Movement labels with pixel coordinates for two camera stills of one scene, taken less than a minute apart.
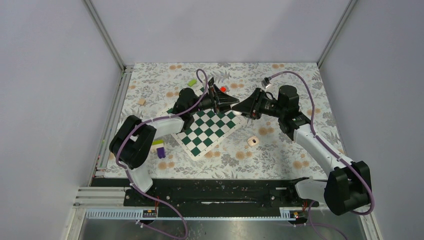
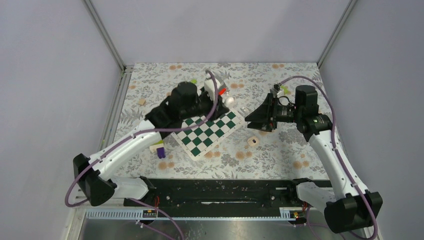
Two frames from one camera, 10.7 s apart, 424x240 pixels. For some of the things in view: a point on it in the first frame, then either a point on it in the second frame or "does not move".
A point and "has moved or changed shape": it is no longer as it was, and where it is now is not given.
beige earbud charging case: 253,141 does not move
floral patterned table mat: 258,148 does not move
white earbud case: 237,113 has moved or changed shape
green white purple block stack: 161,151 does not move
